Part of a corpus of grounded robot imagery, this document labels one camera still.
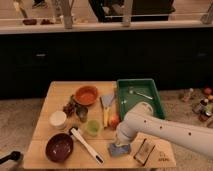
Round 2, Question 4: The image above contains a blue sponge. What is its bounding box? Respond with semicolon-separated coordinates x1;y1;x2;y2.
108;143;131;157

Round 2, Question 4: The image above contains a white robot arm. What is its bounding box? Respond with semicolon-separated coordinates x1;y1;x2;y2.
115;102;213;159

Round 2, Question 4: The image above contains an orange red bowl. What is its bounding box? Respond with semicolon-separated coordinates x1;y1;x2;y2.
74;86;98;106

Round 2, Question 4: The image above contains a dark maroon bowl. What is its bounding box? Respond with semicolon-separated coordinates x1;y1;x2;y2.
45;133;73;163

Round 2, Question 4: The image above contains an orange fruit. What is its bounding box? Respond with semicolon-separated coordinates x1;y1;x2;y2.
109;115;120;129

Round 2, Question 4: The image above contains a green plastic cup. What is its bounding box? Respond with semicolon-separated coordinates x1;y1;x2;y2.
86;120;100;136

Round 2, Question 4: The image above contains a green plastic tray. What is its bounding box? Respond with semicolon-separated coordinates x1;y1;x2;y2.
117;79;165;119

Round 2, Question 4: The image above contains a grey metal cup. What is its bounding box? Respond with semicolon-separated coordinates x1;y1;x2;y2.
76;106;88;122

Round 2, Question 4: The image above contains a metal spoon in tray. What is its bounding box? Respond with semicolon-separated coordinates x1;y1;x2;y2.
129;88;153;100

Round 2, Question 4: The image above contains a dark grape bunch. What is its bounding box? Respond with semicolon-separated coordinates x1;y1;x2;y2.
63;102;75;117

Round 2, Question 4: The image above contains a white cup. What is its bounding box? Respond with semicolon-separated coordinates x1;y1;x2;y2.
49;111;67;129

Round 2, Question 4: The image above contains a black object at floor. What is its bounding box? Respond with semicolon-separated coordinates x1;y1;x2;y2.
0;151;21;164

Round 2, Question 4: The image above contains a yellow handled spatula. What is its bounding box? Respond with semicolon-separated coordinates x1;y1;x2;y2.
100;93;114;127

